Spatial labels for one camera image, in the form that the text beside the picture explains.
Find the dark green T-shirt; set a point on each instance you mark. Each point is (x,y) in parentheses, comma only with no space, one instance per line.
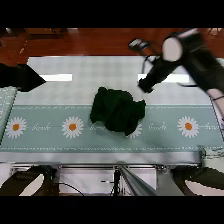
(115,108)

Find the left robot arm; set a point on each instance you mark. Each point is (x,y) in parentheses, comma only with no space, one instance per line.
(20,76)

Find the silver frame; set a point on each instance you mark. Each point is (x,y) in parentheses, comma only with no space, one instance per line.
(140,186)

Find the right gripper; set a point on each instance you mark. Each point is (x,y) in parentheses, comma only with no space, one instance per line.
(159,74)

